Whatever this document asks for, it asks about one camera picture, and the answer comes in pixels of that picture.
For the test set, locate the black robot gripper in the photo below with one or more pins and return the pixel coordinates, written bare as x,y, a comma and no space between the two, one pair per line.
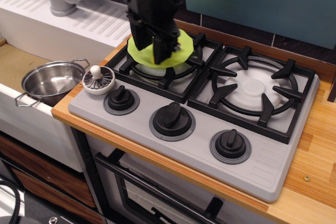
152,22

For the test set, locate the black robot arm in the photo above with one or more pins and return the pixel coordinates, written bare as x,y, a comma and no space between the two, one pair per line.
152,23

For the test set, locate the lime green plate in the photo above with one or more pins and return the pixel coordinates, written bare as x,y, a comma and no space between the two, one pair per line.
183,45

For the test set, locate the white toy mushroom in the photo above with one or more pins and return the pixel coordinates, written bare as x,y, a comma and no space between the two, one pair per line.
98,80

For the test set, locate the stainless steel pot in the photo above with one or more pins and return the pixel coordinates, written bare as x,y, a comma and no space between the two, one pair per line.
50,82

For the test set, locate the white toy sink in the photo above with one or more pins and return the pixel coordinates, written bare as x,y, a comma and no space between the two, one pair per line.
32,35

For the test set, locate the white left burner cap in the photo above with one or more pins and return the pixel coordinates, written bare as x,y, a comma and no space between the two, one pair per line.
181,70

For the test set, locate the white burner cap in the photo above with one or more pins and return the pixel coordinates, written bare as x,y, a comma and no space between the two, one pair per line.
251,85
181,70

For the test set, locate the black left burner grate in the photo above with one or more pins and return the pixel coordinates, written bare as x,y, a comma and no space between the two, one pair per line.
178,90

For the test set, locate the black burner grate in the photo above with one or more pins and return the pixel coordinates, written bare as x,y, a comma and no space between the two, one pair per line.
178,90
295,82

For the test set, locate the black left stove knob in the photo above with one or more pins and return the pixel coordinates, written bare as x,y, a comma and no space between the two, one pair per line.
121,101

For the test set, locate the black stove knob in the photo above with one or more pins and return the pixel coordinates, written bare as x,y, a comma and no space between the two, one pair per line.
230,147
121,101
172,123

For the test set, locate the black middle stove knob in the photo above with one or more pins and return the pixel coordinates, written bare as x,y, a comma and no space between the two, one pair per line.
172,123

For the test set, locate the white right burner cap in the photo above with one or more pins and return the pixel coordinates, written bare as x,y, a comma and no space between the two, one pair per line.
251,85

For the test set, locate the grey toy stovetop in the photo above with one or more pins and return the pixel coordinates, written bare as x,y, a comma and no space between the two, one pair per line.
262,175

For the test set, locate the black right burner grate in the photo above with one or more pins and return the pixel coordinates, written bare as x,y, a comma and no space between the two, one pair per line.
295,82

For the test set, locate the black right stove knob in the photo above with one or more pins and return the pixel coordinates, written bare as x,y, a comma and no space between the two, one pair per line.
230,147

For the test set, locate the wooden drawer front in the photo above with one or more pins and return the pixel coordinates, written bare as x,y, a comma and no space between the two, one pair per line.
59,185

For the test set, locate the black oven door handle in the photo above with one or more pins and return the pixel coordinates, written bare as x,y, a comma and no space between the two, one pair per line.
153,190

